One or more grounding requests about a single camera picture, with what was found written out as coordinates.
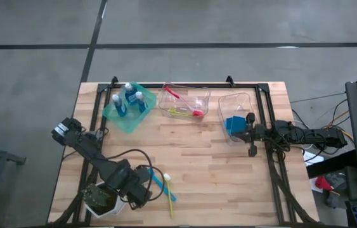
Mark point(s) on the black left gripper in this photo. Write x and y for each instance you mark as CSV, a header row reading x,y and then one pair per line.
x,y
135,194

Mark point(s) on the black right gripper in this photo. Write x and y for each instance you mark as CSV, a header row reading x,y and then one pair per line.
x,y
255,134

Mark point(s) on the blue dish brush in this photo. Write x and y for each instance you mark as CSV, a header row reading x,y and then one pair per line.
x,y
165,190

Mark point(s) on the yellow-green dish brush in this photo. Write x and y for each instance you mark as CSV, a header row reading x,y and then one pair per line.
x,y
181,112
166,176

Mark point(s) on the blue dish soap bottle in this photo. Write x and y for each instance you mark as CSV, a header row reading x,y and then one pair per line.
x,y
141,101
130,93
119,106

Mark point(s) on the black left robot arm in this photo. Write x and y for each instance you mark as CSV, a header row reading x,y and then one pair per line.
x,y
86,149

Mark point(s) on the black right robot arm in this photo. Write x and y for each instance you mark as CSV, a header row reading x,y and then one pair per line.
x,y
311,136

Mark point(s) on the white hexagonal plant pot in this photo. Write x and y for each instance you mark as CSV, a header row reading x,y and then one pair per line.
x,y
108,211

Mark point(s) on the clear plastic bin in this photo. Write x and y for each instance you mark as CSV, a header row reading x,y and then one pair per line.
x,y
238,101
191,95

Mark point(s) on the green cactus plant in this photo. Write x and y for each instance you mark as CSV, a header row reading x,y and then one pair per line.
x,y
95,196

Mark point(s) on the white paper sheet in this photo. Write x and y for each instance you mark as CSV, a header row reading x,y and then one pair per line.
x,y
311,158

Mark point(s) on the green translucent plastic bin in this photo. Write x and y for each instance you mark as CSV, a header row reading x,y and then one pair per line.
x,y
130,117

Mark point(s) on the red object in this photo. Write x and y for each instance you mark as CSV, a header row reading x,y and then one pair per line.
x,y
322,183

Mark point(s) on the black bar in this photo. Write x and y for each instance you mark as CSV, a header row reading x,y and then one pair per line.
x,y
333,164

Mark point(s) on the grey cloth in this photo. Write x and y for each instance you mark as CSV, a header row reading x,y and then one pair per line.
x,y
338,182

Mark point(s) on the black metal table frame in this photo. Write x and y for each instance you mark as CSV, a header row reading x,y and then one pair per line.
x,y
216,85

